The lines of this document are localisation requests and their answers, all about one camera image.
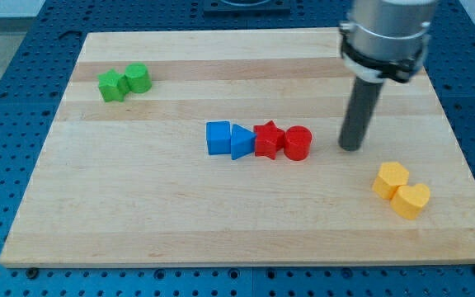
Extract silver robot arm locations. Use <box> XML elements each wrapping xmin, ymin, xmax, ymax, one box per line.
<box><xmin>339</xmin><ymin>0</ymin><xmax>438</xmax><ymax>83</ymax></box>

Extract green cylinder block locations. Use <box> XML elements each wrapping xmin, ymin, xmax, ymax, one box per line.
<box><xmin>125</xmin><ymin>63</ymin><xmax>152</xmax><ymax>93</ymax></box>

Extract wooden board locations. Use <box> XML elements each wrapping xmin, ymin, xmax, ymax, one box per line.
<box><xmin>0</xmin><ymin>28</ymin><xmax>475</xmax><ymax>268</ymax></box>

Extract yellow heart block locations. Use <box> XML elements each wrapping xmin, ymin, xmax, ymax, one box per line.
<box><xmin>390</xmin><ymin>183</ymin><xmax>430</xmax><ymax>220</ymax></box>

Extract green star block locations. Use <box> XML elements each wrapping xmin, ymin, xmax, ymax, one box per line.
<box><xmin>97</xmin><ymin>69</ymin><xmax>130</xmax><ymax>102</ymax></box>

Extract dark grey pointer rod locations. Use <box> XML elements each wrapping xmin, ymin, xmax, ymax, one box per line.
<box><xmin>338</xmin><ymin>78</ymin><xmax>383</xmax><ymax>151</ymax></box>

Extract yellow hexagon block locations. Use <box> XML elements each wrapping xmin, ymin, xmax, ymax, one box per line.
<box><xmin>372</xmin><ymin>162</ymin><xmax>410</xmax><ymax>200</ymax></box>

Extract blue cube block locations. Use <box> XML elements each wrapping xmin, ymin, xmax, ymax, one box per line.
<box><xmin>205</xmin><ymin>121</ymin><xmax>231</xmax><ymax>155</ymax></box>

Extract blue triangle block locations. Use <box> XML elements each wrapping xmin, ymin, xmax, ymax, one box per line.
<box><xmin>231</xmin><ymin>124</ymin><xmax>256</xmax><ymax>160</ymax></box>

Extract red cylinder block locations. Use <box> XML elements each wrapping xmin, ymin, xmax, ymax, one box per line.
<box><xmin>284</xmin><ymin>125</ymin><xmax>313</xmax><ymax>161</ymax></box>

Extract red star block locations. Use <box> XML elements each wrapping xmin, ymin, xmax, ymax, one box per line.
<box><xmin>253</xmin><ymin>120</ymin><xmax>285</xmax><ymax>160</ymax></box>

